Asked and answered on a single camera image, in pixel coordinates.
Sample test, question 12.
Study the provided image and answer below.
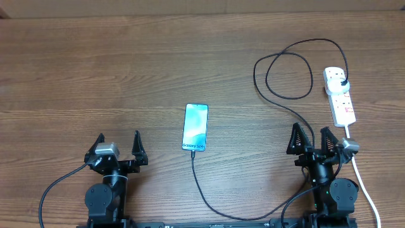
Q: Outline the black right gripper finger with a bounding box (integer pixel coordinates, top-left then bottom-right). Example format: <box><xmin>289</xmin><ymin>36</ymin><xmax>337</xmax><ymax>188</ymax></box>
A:
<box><xmin>320</xmin><ymin>127</ymin><xmax>339</xmax><ymax>155</ymax></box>
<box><xmin>286</xmin><ymin>123</ymin><xmax>313</xmax><ymax>155</ymax></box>

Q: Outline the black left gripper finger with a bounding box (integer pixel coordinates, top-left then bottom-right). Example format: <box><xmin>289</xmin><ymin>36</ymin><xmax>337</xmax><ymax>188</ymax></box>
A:
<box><xmin>132</xmin><ymin>130</ymin><xmax>148</xmax><ymax>166</ymax></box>
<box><xmin>84</xmin><ymin>133</ymin><xmax>105</xmax><ymax>162</ymax></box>

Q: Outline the black Samsung smartphone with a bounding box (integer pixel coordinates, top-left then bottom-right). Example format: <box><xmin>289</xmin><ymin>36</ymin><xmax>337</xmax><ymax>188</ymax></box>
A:
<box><xmin>182</xmin><ymin>103</ymin><xmax>209</xmax><ymax>151</ymax></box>

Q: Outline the black USB charging cable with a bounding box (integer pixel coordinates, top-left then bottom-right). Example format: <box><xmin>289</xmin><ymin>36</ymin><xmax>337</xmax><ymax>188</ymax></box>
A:
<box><xmin>190</xmin><ymin>38</ymin><xmax>350</xmax><ymax>222</ymax></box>

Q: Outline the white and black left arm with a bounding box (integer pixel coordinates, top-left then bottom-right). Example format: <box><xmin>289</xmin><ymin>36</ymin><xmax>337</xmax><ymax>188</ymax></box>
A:
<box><xmin>38</xmin><ymin>130</ymin><xmax>148</xmax><ymax>228</ymax></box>

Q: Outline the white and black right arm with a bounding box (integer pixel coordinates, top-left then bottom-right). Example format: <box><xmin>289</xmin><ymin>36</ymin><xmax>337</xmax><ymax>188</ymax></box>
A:
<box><xmin>280</xmin><ymin>123</ymin><xmax>360</xmax><ymax>227</ymax></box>

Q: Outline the white charger adapter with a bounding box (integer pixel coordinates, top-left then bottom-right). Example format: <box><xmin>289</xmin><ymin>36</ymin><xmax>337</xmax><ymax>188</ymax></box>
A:
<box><xmin>325</xmin><ymin>77</ymin><xmax>350</xmax><ymax>96</ymax></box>

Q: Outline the white power strip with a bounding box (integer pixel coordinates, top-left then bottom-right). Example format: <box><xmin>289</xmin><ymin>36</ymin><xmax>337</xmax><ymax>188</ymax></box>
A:
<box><xmin>323</xmin><ymin>66</ymin><xmax>356</xmax><ymax>127</ymax></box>

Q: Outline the white power strip cord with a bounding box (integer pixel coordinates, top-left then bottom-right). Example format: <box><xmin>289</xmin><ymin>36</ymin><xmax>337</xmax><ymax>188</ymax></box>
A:
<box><xmin>344</xmin><ymin>125</ymin><xmax>382</xmax><ymax>228</ymax></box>

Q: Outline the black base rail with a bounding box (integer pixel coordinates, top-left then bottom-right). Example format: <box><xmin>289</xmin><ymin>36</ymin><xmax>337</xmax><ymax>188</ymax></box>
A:
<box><xmin>77</xmin><ymin>218</ymin><xmax>358</xmax><ymax>228</ymax></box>

